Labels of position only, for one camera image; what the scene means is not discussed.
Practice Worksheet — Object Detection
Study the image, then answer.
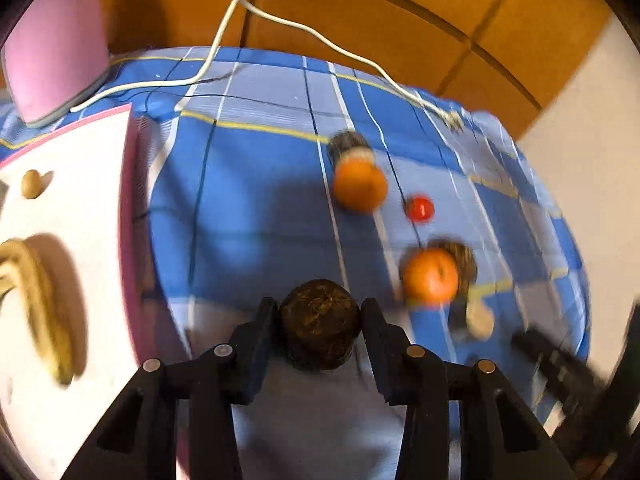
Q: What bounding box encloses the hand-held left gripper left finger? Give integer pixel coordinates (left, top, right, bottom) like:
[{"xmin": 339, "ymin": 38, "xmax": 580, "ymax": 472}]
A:
[{"xmin": 60, "ymin": 296, "xmax": 281, "ymax": 480}]

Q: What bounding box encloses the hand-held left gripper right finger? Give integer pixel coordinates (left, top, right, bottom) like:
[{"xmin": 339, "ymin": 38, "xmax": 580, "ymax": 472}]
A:
[{"xmin": 360, "ymin": 297, "xmax": 578, "ymax": 480}]

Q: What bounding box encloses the yellow banana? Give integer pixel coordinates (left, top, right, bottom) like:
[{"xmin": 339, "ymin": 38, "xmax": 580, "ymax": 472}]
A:
[{"xmin": 0, "ymin": 237, "xmax": 76, "ymax": 386}]

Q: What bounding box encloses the pink electric kettle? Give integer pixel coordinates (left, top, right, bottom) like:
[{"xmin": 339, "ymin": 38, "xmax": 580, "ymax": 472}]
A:
[{"xmin": 0, "ymin": 0, "xmax": 112, "ymax": 128}]

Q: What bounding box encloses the orange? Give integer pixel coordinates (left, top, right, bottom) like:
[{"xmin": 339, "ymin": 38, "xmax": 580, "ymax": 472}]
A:
[
  {"xmin": 401, "ymin": 247, "xmax": 460, "ymax": 306},
  {"xmin": 332, "ymin": 159, "xmax": 389, "ymax": 213}
]

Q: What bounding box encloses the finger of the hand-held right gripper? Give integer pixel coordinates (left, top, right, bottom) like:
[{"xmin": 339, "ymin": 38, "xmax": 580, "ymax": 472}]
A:
[{"xmin": 511, "ymin": 327, "xmax": 608, "ymax": 418}]

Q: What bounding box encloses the small brown potato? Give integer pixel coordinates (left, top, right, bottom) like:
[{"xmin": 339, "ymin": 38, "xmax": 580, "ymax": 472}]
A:
[{"xmin": 21, "ymin": 170, "xmax": 43, "ymax": 200}]

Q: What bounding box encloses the dark eggplant piece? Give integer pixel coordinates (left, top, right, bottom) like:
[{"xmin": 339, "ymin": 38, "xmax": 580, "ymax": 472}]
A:
[{"xmin": 278, "ymin": 279, "xmax": 362, "ymax": 372}]

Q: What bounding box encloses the blue plaid tablecloth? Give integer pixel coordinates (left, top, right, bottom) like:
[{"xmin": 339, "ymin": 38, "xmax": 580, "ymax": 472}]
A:
[{"xmin": 0, "ymin": 46, "xmax": 593, "ymax": 480}]

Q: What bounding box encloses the white tray with pink rim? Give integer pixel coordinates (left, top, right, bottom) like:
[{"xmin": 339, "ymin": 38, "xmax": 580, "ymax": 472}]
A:
[{"xmin": 0, "ymin": 102, "xmax": 191, "ymax": 480}]

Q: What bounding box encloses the red tomato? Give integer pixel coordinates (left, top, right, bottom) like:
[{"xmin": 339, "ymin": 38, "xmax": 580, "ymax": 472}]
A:
[{"xmin": 404, "ymin": 195, "xmax": 436, "ymax": 223}]

